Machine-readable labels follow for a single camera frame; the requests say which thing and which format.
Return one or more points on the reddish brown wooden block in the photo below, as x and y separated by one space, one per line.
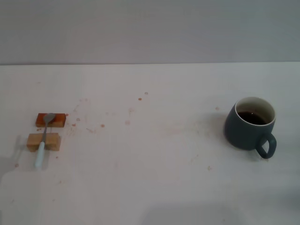
60 119

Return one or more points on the grey ceramic coffee cup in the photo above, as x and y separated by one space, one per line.
236 133

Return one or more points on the light tan wooden block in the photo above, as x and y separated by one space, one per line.
53 140

